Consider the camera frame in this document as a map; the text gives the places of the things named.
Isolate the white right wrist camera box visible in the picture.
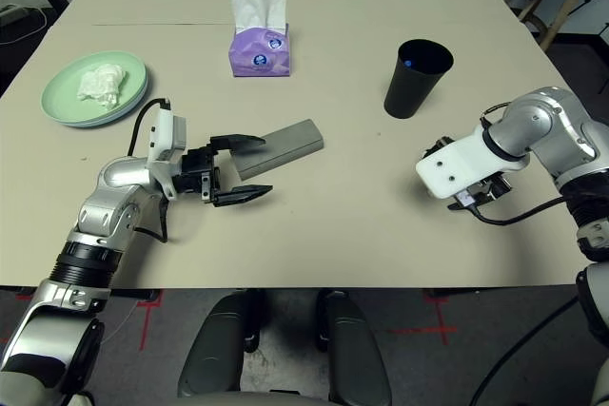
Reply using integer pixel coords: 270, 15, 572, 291
415, 132, 530, 199

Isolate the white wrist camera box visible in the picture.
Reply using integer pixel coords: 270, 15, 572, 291
145, 108, 189, 201
415, 132, 530, 199

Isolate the black table foot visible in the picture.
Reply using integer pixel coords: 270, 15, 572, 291
425, 287, 481, 298
108, 287, 161, 303

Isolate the light green plate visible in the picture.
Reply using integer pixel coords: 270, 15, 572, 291
40, 49, 148, 125

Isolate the light blue plate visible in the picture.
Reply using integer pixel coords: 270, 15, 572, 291
61, 72, 152, 130

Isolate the white power cable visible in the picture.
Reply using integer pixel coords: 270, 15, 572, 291
0, 6, 49, 46

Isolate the dark grey robot leg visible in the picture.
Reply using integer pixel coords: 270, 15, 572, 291
316, 287, 394, 406
178, 289, 265, 397

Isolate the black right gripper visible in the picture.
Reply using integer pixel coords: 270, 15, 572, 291
424, 136, 514, 213

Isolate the wooden stool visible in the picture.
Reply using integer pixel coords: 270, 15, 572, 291
501, 0, 589, 50

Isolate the dark grey robot left leg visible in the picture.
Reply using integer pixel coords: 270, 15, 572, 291
178, 289, 265, 397

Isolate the black plastic cup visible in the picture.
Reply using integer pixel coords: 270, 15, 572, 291
383, 38, 455, 120

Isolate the white tissue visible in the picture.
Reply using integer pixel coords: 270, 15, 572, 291
75, 63, 128, 107

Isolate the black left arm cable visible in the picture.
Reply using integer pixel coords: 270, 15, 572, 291
128, 98, 172, 244

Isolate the thin white floor cable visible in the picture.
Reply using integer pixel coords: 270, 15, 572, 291
102, 303, 139, 345

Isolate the grey glasses case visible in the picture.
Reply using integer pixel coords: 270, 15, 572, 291
231, 118, 327, 183

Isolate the dark grey robot right leg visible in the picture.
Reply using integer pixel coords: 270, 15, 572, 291
316, 287, 394, 406

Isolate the grey power strip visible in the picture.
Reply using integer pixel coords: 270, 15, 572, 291
0, 4, 29, 27

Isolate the purple tissue pack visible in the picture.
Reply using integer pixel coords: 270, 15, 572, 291
226, 0, 292, 79

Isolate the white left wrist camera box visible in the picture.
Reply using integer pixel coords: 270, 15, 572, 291
145, 108, 189, 201

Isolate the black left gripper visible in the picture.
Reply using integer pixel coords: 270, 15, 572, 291
170, 133, 275, 208

